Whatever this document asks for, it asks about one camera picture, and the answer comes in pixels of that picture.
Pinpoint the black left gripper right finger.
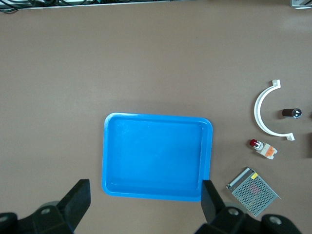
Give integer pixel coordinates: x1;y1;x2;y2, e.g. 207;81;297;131
195;179;300;234

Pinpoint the black cylindrical capacitor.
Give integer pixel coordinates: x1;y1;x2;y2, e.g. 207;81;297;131
282;108;303;119

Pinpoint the white half-ring pipe clamp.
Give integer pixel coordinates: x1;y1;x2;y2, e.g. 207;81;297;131
253;79;295;141

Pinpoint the red push button switch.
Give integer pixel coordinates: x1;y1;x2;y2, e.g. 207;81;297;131
249;138;278;160

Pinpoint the metal mesh power supply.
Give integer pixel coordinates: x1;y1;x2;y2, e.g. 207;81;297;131
226;167;281;217

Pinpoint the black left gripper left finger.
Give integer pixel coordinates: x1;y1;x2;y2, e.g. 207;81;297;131
14;179;92;234

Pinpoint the blue plastic tray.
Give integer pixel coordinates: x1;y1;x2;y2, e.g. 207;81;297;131
101;112;214;202

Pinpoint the grey metal mount bracket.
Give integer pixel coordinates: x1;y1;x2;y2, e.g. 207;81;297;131
290;0;312;9

